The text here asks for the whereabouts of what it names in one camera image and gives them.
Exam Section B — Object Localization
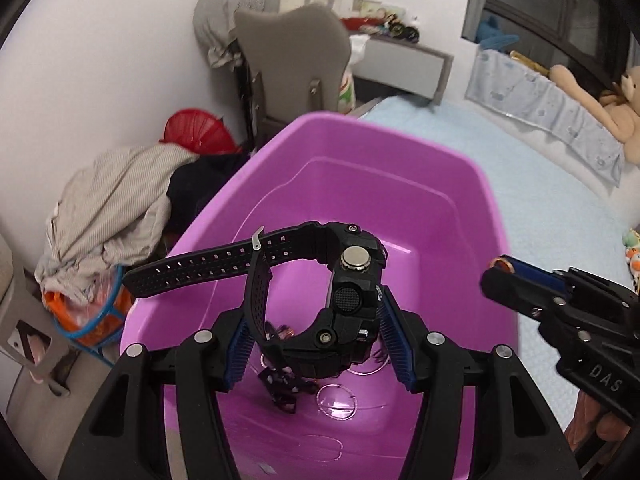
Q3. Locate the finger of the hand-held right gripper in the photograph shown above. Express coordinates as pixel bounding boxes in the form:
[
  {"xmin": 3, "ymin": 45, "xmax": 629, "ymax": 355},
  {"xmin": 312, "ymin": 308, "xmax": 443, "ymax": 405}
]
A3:
[
  {"xmin": 506, "ymin": 256, "xmax": 569, "ymax": 297},
  {"xmin": 480, "ymin": 265, "xmax": 557, "ymax": 319}
]

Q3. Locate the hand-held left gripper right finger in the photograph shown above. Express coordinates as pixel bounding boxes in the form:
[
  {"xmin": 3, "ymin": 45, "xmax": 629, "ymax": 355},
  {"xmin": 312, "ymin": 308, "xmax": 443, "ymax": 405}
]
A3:
[{"xmin": 377, "ymin": 290, "xmax": 584, "ymax": 480}]

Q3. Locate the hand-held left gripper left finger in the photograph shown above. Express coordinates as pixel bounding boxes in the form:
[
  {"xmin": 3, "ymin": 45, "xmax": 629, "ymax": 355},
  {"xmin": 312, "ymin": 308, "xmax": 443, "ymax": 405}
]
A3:
[{"xmin": 57, "ymin": 309, "xmax": 251, "ymax": 480}]

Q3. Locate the black patterned keychain strap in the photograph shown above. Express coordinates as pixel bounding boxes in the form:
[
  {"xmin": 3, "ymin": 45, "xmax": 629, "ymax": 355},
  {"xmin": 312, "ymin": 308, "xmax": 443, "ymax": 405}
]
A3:
[{"xmin": 257, "ymin": 354, "xmax": 316, "ymax": 414}]

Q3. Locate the brown cord necklace silver ring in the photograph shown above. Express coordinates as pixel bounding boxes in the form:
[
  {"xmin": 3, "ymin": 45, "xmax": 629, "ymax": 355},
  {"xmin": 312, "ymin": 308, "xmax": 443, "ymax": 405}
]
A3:
[{"xmin": 315, "ymin": 383, "xmax": 359, "ymax": 419}]

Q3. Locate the black wrist watch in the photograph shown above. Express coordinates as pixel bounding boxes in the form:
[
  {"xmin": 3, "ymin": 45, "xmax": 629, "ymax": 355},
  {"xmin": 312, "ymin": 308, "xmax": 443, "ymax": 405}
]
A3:
[{"xmin": 122, "ymin": 221, "xmax": 389, "ymax": 380}]

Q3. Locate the purple plastic bin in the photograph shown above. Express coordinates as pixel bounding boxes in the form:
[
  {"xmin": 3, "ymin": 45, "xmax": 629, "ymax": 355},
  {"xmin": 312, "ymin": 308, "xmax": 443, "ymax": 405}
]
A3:
[{"xmin": 119, "ymin": 112, "xmax": 519, "ymax": 480}]

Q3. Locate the light blue bed blanket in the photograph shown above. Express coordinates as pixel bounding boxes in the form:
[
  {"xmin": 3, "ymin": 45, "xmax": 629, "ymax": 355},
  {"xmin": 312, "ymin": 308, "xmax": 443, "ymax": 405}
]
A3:
[{"xmin": 360, "ymin": 97, "xmax": 640, "ymax": 432}]

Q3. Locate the orange and blue basket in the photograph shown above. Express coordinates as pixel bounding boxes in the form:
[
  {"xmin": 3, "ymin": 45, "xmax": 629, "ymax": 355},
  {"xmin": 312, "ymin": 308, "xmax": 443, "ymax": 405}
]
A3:
[{"xmin": 42, "ymin": 264, "xmax": 134, "ymax": 351}]

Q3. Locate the dark clothing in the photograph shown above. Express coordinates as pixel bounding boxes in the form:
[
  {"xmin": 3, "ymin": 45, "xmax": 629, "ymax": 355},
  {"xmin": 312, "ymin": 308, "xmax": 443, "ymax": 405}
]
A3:
[{"xmin": 167, "ymin": 152, "xmax": 251, "ymax": 241}]

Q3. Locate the blue cloud-print towel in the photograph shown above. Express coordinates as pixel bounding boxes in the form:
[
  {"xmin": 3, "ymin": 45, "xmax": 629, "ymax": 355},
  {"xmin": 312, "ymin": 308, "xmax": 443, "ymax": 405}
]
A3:
[{"xmin": 464, "ymin": 47, "xmax": 626, "ymax": 189}]

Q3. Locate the tan teddy bear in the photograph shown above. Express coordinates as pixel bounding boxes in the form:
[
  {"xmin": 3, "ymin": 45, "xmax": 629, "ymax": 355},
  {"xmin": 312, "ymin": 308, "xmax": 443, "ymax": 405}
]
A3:
[{"xmin": 549, "ymin": 64, "xmax": 640, "ymax": 166}]

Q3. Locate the striped grey clothing pile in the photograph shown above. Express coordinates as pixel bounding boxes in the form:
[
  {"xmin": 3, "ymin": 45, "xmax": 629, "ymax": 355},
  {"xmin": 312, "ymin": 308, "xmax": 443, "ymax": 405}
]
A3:
[{"xmin": 34, "ymin": 144, "xmax": 201, "ymax": 306}]

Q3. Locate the gold box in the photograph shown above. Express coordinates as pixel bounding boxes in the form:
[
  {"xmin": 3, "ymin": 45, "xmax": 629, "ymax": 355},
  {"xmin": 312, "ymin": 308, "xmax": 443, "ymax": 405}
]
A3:
[{"xmin": 509, "ymin": 49, "xmax": 551, "ymax": 74}]

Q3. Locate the beige chair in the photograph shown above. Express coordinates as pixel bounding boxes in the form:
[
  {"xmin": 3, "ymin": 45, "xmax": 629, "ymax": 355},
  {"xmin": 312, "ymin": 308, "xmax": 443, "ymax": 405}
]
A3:
[{"xmin": 0, "ymin": 232, "xmax": 81, "ymax": 402}]

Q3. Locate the red plastic basket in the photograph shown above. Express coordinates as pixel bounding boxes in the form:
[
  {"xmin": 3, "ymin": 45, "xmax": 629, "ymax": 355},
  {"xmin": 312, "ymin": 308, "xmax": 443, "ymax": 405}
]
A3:
[{"xmin": 159, "ymin": 108, "xmax": 239, "ymax": 156}]

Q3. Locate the teal plush toy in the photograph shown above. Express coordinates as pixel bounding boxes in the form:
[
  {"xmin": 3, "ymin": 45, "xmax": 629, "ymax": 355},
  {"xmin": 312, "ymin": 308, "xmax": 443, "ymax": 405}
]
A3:
[{"xmin": 475, "ymin": 14, "xmax": 521, "ymax": 52}]

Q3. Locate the grey nightstand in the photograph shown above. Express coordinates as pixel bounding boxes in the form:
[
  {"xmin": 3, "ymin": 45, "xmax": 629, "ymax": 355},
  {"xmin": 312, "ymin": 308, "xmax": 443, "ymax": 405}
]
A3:
[{"xmin": 350, "ymin": 35, "xmax": 455, "ymax": 106}]

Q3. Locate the green printed bag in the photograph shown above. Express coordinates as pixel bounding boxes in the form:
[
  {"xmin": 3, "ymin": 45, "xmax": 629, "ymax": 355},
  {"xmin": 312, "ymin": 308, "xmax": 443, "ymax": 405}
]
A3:
[{"xmin": 337, "ymin": 67, "xmax": 357, "ymax": 114}]

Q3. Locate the dark window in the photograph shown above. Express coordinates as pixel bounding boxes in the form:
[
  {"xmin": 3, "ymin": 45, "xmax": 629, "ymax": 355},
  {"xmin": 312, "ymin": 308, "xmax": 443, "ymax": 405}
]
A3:
[{"xmin": 461, "ymin": 0, "xmax": 636, "ymax": 94}]

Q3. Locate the black toy vehicle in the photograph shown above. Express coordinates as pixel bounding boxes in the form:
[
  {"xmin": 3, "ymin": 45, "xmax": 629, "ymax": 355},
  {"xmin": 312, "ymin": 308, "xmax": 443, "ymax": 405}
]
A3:
[{"xmin": 384, "ymin": 17, "xmax": 421, "ymax": 44}]

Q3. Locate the white plastic bag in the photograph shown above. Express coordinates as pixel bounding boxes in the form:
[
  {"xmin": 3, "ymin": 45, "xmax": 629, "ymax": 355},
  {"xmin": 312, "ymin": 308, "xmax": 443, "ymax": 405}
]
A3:
[{"xmin": 347, "ymin": 35, "xmax": 371, "ymax": 61}]

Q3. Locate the grey chair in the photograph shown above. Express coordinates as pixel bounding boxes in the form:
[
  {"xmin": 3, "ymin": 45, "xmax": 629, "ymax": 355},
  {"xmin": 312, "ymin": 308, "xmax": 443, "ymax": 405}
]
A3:
[{"xmin": 233, "ymin": 3, "xmax": 351, "ymax": 151}]

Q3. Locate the red tray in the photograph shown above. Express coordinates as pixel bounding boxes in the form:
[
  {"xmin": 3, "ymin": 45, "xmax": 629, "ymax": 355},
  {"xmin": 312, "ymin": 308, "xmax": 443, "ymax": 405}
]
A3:
[{"xmin": 339, "ymin": 15, "xmax": 386, "ymax": 31}]

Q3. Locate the printed card box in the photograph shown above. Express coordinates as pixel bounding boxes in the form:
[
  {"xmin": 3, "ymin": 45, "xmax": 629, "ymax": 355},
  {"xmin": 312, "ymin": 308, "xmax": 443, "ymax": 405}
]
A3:
[{"xmin": 352, "ymin": 0, "xmax": 401, "ymax": 19}]

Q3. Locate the grey cloth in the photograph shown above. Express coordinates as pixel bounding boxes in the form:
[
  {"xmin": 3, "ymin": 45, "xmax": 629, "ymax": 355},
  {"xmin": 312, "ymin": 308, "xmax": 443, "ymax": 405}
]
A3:
[{"xmin": 192, "ymin": 0, "xmax": 281, "ymax": 69}]

